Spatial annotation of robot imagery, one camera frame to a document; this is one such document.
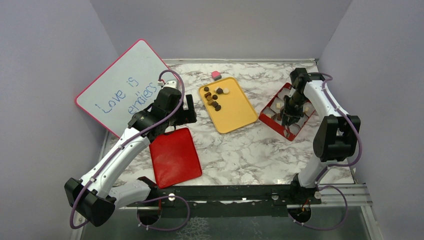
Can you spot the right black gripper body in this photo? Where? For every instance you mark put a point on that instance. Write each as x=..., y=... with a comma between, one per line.
x=293, y=106

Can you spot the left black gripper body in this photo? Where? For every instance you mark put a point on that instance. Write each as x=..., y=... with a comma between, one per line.
x=176, y=120

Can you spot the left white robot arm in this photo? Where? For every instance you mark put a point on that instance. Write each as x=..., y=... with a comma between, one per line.
x=92, y=197

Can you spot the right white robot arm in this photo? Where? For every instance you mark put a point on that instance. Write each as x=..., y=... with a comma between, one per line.
x=336, y=139

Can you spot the red chocolate box with dividers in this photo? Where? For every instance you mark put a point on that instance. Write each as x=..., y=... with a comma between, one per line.
x=270, y=115

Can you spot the red box lid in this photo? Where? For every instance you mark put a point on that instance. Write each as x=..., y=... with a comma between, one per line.
x=174, y=158

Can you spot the pink and grey eraser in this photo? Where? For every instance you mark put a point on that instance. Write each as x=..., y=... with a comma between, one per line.
x=216, y=75

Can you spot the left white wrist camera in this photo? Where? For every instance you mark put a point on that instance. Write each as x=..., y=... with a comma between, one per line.
x=173, y=83

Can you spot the white board with pink frame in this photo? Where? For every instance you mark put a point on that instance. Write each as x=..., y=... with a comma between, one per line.
x=126, y=87

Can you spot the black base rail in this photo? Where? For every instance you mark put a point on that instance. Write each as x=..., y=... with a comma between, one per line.
x=222, y=201

